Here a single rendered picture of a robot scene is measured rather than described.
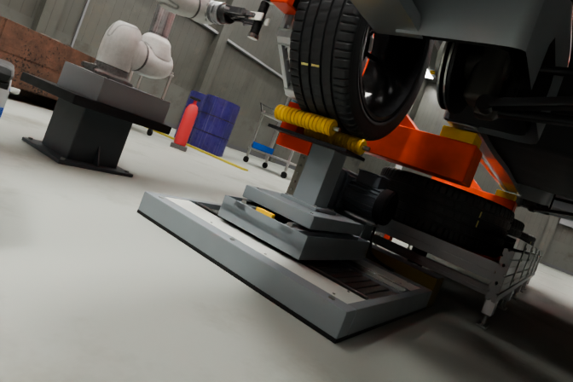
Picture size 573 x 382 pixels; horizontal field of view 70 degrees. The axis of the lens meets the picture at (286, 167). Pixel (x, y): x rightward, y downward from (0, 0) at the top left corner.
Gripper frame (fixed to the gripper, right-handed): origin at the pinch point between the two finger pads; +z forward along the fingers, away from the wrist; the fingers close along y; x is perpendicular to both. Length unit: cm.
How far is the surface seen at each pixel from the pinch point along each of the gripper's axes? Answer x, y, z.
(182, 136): -67, -205, -258
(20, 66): -55, -25, -259
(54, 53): -35, -47, -263
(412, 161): -29, -60, 56
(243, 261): -78, 23, 51
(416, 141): -20, -60, 55
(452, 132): -12, -61, 67
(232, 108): -8, -331, -324
